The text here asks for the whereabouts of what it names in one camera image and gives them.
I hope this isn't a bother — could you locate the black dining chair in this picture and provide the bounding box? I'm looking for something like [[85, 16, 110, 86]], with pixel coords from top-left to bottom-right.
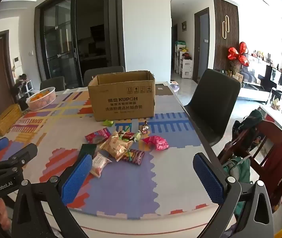
[[40, 76, 66, 91], [184, 69, 241, 147], [83, 66, 125, 87]]

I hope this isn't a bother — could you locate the white plastic basket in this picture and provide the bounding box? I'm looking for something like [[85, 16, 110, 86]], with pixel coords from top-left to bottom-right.
[[26, 87, 57, 111]]

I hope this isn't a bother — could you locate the dark green printed cloth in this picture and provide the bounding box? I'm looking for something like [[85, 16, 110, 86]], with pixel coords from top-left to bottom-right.
[[232, 109, 268, 154]]

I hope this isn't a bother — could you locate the white shelf unit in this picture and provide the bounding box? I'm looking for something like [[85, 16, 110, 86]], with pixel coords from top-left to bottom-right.
[[176, 40, 193, 78]]

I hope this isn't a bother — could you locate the black framed glass sliding door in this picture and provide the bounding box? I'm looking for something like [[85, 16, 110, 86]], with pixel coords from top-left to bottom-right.
[[34, 0, 124, 90]]

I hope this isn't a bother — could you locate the white small stool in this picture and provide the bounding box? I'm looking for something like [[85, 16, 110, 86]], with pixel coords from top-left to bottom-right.
[[12, 74, 34, 100]]

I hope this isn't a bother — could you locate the beige snack packet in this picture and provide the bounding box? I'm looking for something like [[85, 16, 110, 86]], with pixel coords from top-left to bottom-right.
[[99, 131, 134, 161]]

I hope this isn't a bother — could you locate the pile of oranges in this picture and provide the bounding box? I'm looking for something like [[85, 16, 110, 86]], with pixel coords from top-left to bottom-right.
[[30, 91, 51, 102]]

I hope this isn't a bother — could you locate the dark green snack packet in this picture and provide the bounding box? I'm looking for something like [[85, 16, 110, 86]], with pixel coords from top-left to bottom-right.
[[78, 144, 97, 159]]

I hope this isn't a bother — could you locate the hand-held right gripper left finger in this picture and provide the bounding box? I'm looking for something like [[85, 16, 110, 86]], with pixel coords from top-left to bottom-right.
[[12, 154, 93, 238]]

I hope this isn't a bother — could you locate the white and pink snack packet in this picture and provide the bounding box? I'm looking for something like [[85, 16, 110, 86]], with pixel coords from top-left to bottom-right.
[[89, 152, 112, 178]]

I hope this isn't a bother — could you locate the slatted wooden wall panel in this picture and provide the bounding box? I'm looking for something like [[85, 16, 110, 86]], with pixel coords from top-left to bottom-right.
[[213, 0, 239, 72]]

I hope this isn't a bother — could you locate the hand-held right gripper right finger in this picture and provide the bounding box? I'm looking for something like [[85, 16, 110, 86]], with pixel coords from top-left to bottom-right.
[[193, 152, 275, 238]]

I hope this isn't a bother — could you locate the person's left hand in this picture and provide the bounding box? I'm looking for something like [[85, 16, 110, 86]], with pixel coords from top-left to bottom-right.
[[0, 198, 14, 231]]

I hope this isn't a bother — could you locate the red wooden chair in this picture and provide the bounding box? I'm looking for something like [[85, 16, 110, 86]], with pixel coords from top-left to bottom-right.
[[218, 120, 282, 214]]

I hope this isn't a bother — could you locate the brown room door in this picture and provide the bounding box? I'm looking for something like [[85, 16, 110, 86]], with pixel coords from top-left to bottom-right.
[[194, 7, 210, 83]]

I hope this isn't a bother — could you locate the green bag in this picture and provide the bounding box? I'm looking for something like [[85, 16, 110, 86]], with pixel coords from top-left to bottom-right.
[[222, 155, 252, 214]]

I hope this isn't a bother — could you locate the brown cardboard box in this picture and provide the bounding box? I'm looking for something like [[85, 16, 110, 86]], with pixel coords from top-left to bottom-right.
[[88, 71, 156, 122]]

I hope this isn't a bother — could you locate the white side cabinet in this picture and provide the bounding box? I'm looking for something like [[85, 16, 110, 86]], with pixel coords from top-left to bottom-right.
[[259, 104, 282, 134]]

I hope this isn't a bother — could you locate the dark striped biscuit packet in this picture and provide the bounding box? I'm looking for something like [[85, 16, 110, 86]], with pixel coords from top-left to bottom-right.
[[118, 149, 146, 165]]

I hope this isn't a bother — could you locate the red foil balloon bunch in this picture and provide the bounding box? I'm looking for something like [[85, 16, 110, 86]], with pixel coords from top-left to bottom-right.
[[227, 42, 250, 67]]

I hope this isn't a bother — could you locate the yellow woven tissue box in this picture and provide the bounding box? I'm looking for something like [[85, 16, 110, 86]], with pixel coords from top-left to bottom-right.
[[0, 104, 22, 137]]

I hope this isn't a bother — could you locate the magenta snack packet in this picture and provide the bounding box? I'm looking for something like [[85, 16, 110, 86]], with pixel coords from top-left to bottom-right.
[[141, 135, 169, 151]]

